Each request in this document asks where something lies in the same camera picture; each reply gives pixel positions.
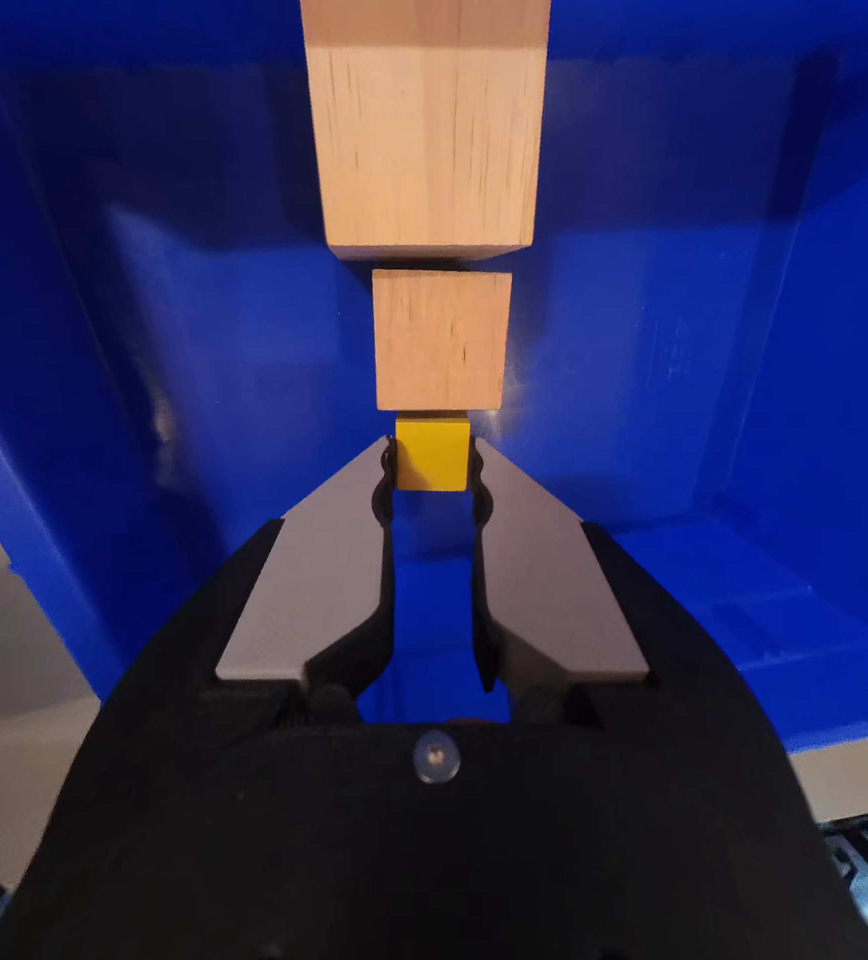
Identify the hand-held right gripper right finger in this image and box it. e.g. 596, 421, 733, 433
471, 436, 650, 702

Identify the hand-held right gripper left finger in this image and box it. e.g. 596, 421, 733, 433
215, 435, 398, 699

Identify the small yellow cube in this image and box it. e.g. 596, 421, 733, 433
394, 411, 473, 492

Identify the medium wooden cube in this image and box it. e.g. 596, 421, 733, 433
371, 270, 514, 412

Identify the blue plastic bin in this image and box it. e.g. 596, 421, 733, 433
0, 0, 868, 755

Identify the large wooden cube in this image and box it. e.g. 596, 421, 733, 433
300, 0, 553, 262

